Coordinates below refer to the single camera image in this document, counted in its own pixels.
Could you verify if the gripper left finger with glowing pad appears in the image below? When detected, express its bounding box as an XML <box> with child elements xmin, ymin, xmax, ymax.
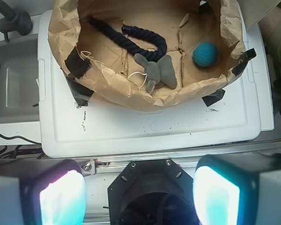
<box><xmin>0</xmin><ymin>159</ymin><xmax>87</xmax><ymax>225</ymax></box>

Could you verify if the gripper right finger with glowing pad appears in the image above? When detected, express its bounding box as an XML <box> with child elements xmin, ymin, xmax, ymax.
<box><xmin>193</xmin><ymin>153</ymin><xmax>281</xmax><ymax>225</ymax></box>

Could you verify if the blue crocheted ball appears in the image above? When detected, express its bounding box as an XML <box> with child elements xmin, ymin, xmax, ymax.
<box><xmin>192</xmin><ymin>43</ymin><xmax>218</xmax><ymax>67</ymax></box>

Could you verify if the white plastic bin lid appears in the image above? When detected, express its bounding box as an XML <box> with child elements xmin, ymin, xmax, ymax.
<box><xmin>38</xmin><ymin>10</ymin><xmax>261</xmax><ymax>158</ymax></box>

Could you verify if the grey plush elephant toy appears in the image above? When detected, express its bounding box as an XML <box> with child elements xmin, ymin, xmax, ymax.
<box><xmin>133</xmin><ymin>53</ymin><xmax>177</xmax><ymax>94</ymax></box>

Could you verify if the brown paper bag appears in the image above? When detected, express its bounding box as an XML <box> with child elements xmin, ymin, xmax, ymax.
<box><xmin>48</xmin><ymin>0</ymin><xmax>256</xmax><ymax>112</ymax></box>

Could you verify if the black faucet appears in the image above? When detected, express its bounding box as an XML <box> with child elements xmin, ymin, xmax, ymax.
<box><xmin>0</xmin><ymin>0</ymin><xmax>33</xmax><ymax>43</ymax></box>

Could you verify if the black cable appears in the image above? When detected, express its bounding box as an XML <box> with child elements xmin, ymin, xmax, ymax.
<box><xmin>0</xmin><ymin>128</ymin><xmax>42</xmax><ymax>144</ymax></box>

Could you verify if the aluminium frame rail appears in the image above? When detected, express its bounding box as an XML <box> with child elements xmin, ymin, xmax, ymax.
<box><xmin>73</xmin><ymin>139</ymin><xmax>281</xmax><ymax>176</ymax></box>

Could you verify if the black octagonal mount plate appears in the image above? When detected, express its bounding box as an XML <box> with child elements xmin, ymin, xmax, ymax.
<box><xmin>107</xmin><ymin>158</ymin><xmax>199</xmax><ymax>225</ymax></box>

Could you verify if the dark blue rope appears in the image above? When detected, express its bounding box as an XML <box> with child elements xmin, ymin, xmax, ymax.
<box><xmin>89</xmin><ymin>15</ymin><xmax>167</xmax><ymax>63</ymax></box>

